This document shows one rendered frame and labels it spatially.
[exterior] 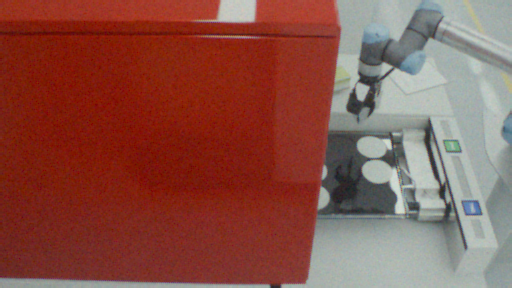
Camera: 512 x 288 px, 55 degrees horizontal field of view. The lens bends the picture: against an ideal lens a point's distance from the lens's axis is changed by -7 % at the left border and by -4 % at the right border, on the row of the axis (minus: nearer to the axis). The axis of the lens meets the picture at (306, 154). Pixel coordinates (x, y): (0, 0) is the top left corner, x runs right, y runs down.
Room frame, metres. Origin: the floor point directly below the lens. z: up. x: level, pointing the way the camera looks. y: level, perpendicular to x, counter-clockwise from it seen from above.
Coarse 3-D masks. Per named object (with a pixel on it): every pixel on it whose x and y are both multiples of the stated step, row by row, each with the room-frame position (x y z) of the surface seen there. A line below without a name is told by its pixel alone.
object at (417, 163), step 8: (400, 136) 1.34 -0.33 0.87; (408, 144) 1.30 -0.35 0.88; (416, 144) 1.30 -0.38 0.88; (424, 144) 1.30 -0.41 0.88; (408, 152) 1.26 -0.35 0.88; (416, 152) 1.26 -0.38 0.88; (424, 152) 1.26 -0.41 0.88; (408, 160) 1.22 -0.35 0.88; (416, 160) 1.22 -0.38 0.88; (424, 160) 1.23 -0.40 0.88; (408, 168) 1.19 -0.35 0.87; (416, 168) 1.18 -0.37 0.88; (424, 168) 1.19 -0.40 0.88; (408, 176) 1.16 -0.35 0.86; (416, 176) 1.15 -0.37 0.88; (424, 176) 1.15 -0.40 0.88; (432, 176) 1.15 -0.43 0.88; (416, 200) 1.04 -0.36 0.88; (424, 216) 0.99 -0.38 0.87; (432, 216) 0.99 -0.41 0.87; (440, 216) 0.99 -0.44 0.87
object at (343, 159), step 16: (336, 144) 1.24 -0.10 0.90; (352, 144) 1.25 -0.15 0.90; (336, 160) 1.17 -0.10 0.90; (352, 160) 1.17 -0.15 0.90; (368, 160) 1.18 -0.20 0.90; (384, 160) 1.19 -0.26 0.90; (336, 176) 1.10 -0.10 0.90; (352, 176) 1.10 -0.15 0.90; (336, 192) 1.03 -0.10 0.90; (352, 192) 1.04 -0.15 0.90; (368, 192) 1.04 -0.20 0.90; (384, 192) 1.05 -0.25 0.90; (400, 192) 1.05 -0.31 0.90; (336, 208) 0.97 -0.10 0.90; (352, 208) 0.97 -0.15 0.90; (368, 208) 0.98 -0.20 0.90; (384, 208) 0.98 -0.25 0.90; (400, 208) 0.99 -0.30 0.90
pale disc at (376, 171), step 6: (366, 162) 1.17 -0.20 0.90; (372, 162) 1.17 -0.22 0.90; (378, 162) 1.18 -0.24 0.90; (384, 162) 1.18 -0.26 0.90; (366, 168) 1.14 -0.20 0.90; (372, 168) 1.15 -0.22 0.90; (378, 168) 1.15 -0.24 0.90; (384, 168) 1.15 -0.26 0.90; (390, 168) 1.15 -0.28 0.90; (366, 174) 1.12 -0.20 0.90; (372, 174) 1.12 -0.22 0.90; (378, 174) 1.12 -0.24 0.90; (384, 174) 1.13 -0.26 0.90; (390, 174) 1.13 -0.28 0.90; (372, 180) 1.09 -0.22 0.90; (378, 180) 1.10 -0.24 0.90; (384, 180) 1.10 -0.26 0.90
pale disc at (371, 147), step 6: (366, 138) 1.28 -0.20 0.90; (372, 138) 1.29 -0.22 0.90; (378, 138) 1.29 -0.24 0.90; (360, 144) 1.25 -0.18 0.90; (366, 144) 1.25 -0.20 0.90; (372, 144) 1.26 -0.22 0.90; (378, 144) 1.26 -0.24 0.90; (384, 144) 1.26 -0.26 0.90; (360, 150) 1.22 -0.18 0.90; (366, 150) 1.23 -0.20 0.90; (372, 150) 1.23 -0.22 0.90; (378, 150) 1.23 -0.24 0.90; (384, 150) 1.23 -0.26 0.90; (366, 156) 1.20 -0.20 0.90; (372, 156) 1.20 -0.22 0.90; (378, 156) 1.20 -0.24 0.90
